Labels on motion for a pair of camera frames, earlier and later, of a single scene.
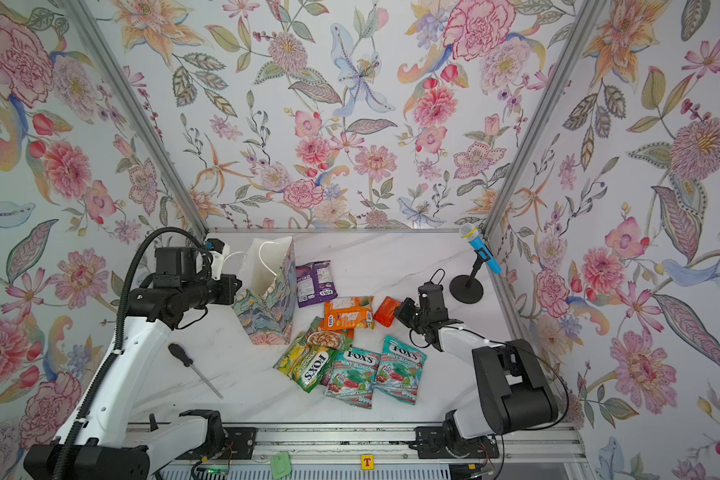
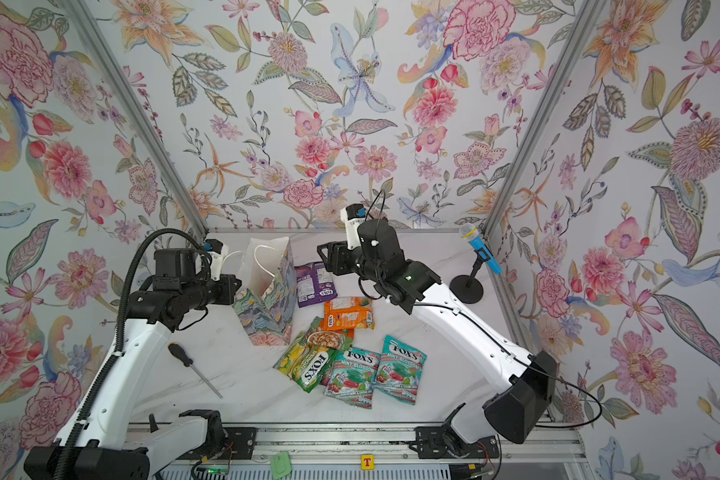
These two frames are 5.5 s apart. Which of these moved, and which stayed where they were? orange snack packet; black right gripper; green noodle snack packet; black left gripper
Moved: black right gripper
Stayed: orange snack packet; green noodle snack packet; black left gripper
